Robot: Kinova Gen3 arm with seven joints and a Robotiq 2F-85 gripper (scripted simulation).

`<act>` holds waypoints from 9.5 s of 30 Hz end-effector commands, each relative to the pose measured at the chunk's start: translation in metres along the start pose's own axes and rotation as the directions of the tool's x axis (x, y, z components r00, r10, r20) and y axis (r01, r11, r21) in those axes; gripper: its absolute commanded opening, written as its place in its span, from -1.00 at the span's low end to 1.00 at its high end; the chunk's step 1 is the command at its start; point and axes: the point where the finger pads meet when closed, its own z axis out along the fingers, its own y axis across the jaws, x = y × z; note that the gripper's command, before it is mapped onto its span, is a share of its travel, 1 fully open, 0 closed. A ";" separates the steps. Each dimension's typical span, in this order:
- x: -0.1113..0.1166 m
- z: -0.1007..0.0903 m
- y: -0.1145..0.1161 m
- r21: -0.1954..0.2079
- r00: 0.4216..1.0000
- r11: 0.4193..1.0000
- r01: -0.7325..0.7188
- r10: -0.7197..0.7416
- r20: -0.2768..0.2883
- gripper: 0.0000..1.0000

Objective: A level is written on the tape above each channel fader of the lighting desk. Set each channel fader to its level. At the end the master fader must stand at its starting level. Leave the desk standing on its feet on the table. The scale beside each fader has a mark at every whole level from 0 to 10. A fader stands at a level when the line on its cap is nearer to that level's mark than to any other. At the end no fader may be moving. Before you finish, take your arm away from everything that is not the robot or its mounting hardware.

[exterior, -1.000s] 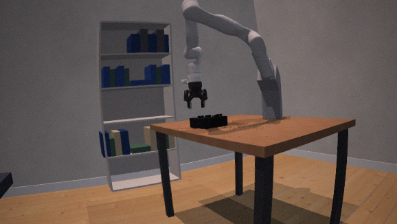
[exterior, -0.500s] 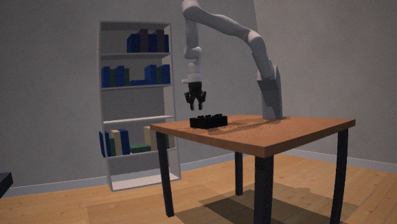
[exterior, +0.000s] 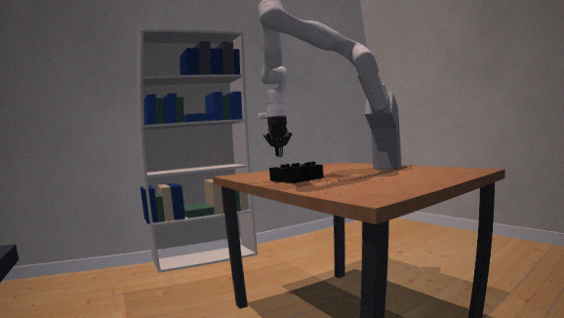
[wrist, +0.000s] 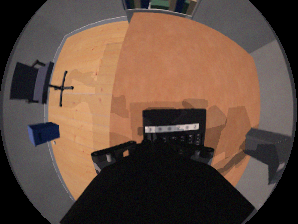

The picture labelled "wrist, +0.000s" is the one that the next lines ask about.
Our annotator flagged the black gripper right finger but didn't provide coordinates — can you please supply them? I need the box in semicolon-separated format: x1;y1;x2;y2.
152;133;214;166

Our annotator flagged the black lighting desk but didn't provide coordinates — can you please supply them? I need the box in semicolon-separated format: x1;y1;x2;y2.
142;109;206;146

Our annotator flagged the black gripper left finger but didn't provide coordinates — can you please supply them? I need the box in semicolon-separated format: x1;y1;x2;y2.
91;133;152;175

